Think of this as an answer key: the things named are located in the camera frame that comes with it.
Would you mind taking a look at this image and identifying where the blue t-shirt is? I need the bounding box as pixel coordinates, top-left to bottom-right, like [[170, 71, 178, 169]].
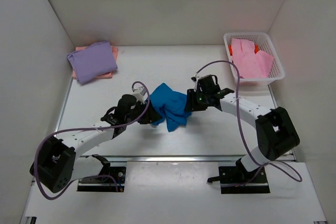
[[150, 83, 192, 132]]

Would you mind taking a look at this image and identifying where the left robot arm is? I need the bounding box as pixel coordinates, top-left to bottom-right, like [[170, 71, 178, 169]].
[[29, 94, 162, 193]]

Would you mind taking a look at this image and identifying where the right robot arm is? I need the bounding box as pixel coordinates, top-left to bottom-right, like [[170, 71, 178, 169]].
[[185, 75, 300, 186]]

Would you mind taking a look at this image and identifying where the pink t-shirt in basket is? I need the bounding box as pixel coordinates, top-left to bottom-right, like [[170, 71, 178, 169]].
[[231, 38, 274, 79]]

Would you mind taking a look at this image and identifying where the folded purple t-shirt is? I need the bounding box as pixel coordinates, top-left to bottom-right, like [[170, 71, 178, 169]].
[[67, 41, 118, 85]]

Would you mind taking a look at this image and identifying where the white plastic basket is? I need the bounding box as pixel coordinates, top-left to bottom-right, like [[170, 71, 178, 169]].
[[224, 32, 285, 86]]

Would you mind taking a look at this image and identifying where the orange garment in basket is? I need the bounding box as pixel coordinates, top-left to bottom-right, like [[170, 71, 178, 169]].
[[228, 45, 259, 56]]

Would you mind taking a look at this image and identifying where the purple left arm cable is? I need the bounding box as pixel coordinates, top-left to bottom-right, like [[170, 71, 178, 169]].
[[34, 81, 151, 200]]

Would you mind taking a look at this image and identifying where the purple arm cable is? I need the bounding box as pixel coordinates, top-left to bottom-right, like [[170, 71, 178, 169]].
[[195, 60, 303, 183], [34, 81, 151, 200]]

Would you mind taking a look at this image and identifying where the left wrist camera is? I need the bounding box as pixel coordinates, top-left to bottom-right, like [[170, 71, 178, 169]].
[[132, 87, 146, 104]]

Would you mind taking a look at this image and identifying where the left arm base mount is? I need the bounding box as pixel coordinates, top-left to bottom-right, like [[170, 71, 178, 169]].
[[70, 154, 127, 193]]

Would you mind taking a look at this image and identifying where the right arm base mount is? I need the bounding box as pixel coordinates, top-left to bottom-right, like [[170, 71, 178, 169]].
[[207, 166, 270, 194]]

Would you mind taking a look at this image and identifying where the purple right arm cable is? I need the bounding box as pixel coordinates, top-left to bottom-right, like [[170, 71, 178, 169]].
[[195, 60, 303, 183]]

